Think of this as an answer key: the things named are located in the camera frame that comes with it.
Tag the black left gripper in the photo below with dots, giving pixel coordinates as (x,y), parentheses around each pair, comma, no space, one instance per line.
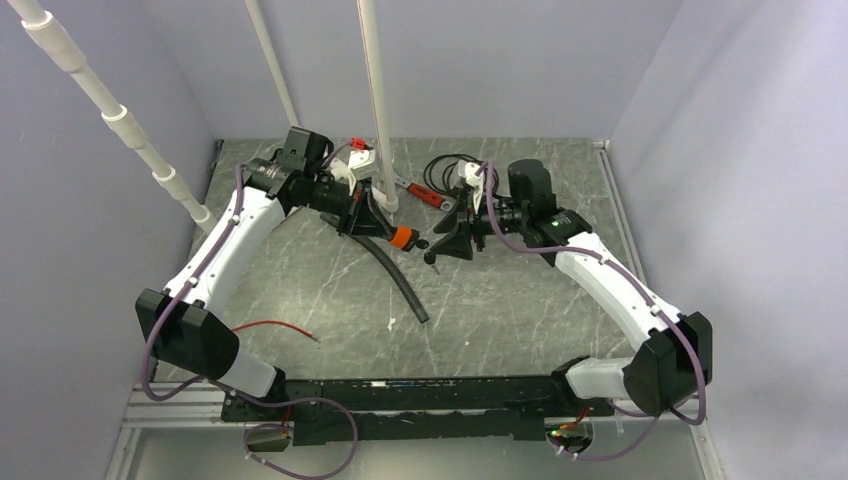
(364,217)

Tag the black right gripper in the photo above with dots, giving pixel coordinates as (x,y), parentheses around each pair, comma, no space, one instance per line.
(457,243)

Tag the orange black padlock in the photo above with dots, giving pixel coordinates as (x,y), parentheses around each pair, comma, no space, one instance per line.
(407,239)

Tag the black headed key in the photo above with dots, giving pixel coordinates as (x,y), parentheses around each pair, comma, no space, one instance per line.
(430,259)

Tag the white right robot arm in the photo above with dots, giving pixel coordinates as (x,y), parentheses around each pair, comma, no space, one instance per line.
(673,351)

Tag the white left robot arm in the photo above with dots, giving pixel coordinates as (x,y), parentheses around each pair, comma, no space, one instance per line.
(182,322)

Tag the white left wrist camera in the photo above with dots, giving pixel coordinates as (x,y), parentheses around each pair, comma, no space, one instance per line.
(360,165)

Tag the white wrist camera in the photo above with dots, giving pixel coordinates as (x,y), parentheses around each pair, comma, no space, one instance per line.
(474,176)
(360,165)

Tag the red handled adjustable wrench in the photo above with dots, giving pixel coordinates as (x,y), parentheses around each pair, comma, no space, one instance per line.
(424,194)

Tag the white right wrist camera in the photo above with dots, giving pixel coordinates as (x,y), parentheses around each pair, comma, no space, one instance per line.
(474,176)

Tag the black mounting rail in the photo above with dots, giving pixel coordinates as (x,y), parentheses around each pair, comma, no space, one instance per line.
(522,408)

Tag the aluminium frame rail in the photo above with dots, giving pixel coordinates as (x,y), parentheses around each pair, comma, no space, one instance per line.
(185,438)

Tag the white pvc pipe frame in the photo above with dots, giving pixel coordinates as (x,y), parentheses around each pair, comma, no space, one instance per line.
(49,34)

